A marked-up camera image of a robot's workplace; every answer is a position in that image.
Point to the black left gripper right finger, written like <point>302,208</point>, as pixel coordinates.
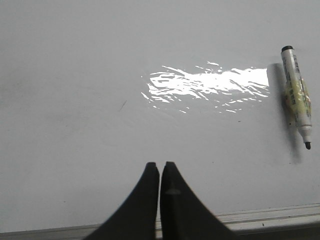
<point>182,214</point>

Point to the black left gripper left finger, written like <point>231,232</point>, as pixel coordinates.
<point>135,219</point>

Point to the white taped whiteboard marker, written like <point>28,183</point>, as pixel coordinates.
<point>296,95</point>

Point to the white whiteboard with aluminium frame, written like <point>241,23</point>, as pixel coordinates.
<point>92,90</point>

